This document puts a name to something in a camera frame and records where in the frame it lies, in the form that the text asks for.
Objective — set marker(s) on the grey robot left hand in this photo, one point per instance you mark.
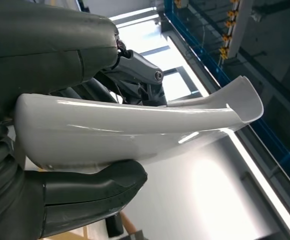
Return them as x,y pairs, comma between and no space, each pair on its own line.
47,49

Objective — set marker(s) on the small black box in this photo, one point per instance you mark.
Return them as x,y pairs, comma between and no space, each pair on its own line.
114,227

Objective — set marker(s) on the blue steel beam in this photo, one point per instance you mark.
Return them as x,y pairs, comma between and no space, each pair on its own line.
202,55

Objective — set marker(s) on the white column with yellow clips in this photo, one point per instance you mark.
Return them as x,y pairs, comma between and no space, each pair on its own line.
240,26

